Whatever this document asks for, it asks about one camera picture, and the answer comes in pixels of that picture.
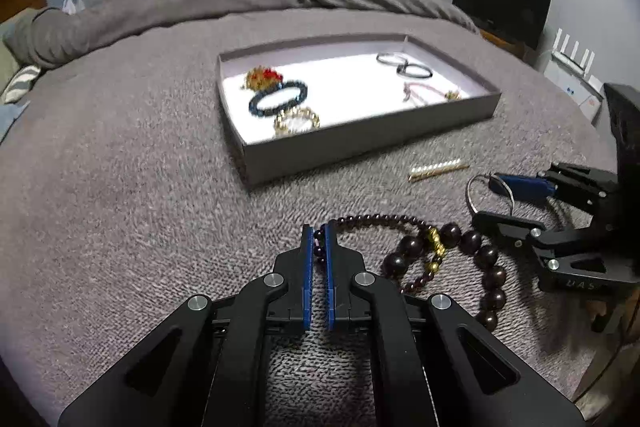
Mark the gold pearl hair clip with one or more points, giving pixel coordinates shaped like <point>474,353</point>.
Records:
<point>437,170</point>

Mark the black television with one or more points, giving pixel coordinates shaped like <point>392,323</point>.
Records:
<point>500,2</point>

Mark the white plastic bag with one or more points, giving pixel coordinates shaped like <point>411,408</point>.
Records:
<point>72,5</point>

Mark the gold and red ornament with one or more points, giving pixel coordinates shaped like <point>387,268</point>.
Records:
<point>260,79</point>

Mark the silver bangle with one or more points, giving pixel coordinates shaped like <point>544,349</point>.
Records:
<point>387,57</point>
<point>470,199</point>

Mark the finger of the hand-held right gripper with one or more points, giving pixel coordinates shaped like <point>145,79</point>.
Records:
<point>520,187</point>
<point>505,227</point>

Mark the grey shallow cardboard box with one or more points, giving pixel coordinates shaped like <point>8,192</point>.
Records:
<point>350,107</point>

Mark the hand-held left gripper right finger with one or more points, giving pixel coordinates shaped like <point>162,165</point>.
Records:
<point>330,277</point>

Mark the white router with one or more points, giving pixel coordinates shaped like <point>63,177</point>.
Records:
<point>575,62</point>

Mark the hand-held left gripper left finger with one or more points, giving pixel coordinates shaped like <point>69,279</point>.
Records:
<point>307,277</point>

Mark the wooden headboard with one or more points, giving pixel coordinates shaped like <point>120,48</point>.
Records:
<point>20,2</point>

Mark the blue sheet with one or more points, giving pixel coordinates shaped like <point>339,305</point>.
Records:
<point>10,117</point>

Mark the wooden television stand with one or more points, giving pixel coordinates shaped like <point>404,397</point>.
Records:
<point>510,44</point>

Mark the olive pillow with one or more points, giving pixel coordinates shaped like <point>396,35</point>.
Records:
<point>7,57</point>

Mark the striped pillow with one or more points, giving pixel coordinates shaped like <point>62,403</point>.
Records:
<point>22,82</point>

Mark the rolled grey duvet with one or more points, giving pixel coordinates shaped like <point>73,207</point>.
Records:
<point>200,2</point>

